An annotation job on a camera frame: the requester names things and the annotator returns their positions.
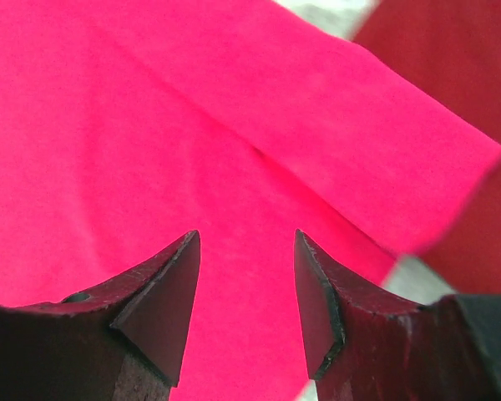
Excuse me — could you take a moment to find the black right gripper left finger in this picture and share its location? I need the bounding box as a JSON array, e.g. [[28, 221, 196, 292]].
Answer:
[[0, 231, 200, 400]]

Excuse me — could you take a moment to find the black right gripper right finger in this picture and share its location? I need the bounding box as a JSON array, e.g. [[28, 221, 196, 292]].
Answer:
[[294, 231, 501, 400]]

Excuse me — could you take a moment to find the bright pink t-shirt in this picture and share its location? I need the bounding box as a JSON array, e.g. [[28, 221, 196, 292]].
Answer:
[[0, 1, 501, 400]]

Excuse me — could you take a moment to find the folded dark red t-shirt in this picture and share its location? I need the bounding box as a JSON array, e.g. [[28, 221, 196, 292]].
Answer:
[[352, 0, 501, 296]]

